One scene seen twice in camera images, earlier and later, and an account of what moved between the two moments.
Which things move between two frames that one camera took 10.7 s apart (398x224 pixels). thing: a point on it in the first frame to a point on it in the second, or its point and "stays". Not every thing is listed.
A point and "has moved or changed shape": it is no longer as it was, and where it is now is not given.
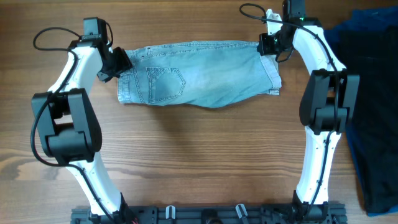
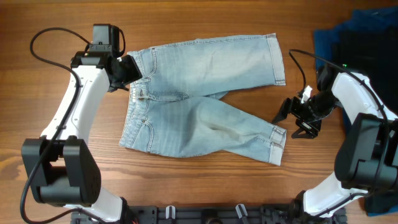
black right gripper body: [273, 44] to [315, 107]
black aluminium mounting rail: [333, 213] stays
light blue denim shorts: [201, 74] has moved or changed shape
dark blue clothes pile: [366, 42] stays
